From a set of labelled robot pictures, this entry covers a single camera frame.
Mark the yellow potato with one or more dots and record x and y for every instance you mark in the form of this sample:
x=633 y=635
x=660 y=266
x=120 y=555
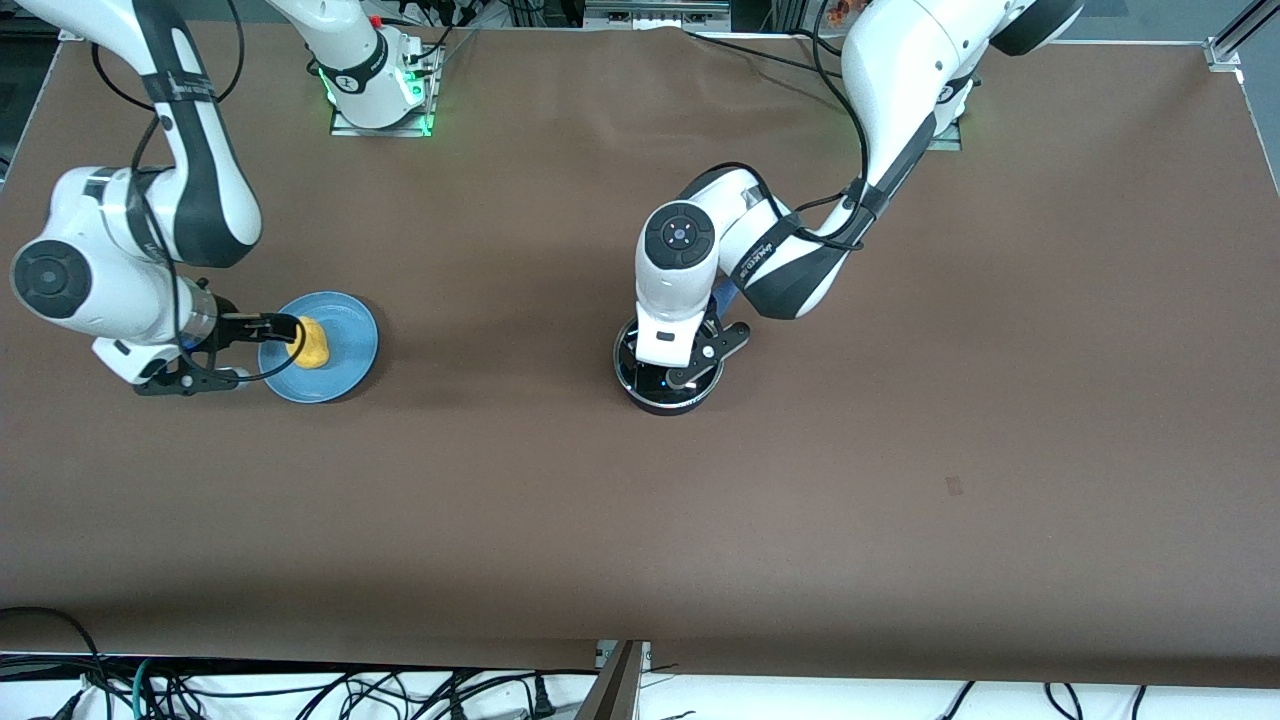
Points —
x=315 y=345

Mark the grey metal background fixture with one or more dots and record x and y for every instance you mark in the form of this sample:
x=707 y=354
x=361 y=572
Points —
x=655 y=12

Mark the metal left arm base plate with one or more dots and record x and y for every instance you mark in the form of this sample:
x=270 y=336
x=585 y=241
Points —
x=950 y=140

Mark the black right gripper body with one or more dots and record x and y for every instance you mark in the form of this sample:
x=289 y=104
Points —
x=236 y=328

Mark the glass lid with blue knob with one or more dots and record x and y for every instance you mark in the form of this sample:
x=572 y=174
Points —
x=628 y=365

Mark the aluminium frame profile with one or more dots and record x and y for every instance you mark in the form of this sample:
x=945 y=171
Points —
x=1235 y=40

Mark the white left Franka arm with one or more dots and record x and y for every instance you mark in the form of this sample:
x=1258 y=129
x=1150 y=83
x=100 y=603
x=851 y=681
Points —
x=900 y=80

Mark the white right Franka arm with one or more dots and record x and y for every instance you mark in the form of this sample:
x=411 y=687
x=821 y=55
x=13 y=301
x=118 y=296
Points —
x=200 y=180

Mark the blue round plate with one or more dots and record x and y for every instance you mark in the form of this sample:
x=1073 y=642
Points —
x=350 y=345

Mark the brown table cover sheet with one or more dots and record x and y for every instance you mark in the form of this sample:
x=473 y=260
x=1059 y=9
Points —
x=640 y=550

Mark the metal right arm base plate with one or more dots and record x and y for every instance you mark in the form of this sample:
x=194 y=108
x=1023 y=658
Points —
x=345 y=129

